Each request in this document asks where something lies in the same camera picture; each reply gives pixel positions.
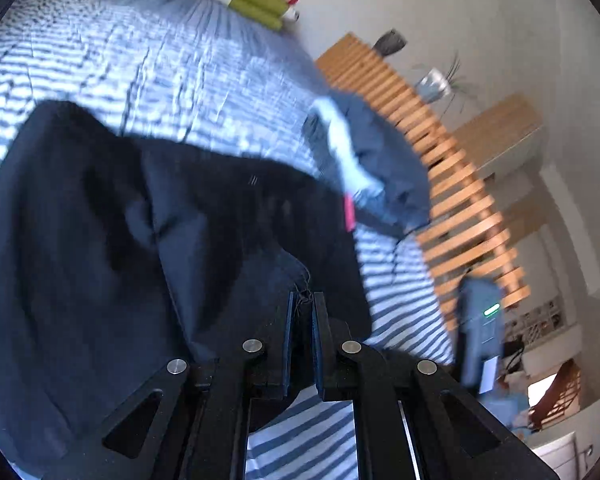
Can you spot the black pants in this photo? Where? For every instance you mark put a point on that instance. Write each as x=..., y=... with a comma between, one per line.
x=105, y=235

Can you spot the wooden door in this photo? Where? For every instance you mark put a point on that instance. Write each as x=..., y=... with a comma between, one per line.
x=500, y=130

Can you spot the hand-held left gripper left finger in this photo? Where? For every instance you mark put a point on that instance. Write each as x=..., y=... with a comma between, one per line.
x=286, y=350

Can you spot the brown wooden stairs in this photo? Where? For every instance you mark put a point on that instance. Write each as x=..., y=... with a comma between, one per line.
x=555, y=400

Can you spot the folded grey garment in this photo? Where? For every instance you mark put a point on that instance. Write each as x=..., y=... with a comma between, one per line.
x=316, y=140

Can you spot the blue white striped bed quilt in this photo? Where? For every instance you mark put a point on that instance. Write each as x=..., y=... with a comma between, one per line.
x=155, y=60

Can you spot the dark ceramic vase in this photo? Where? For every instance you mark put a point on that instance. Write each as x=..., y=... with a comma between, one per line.
x=391, y=42

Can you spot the folded light blue garment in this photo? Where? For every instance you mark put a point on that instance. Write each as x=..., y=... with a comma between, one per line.
x=342, y=140

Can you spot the folded dark blue garment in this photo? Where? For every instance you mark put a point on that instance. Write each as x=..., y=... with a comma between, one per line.
x=390, y=160

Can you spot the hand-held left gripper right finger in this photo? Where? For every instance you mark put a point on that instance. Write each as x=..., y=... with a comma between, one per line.
x=320, y=355

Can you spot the wooden slat bed rail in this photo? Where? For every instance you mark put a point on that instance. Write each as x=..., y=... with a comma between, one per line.
x=460, y=195

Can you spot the potted green plant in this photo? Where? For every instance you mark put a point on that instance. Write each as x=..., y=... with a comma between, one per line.
x=435, y=85

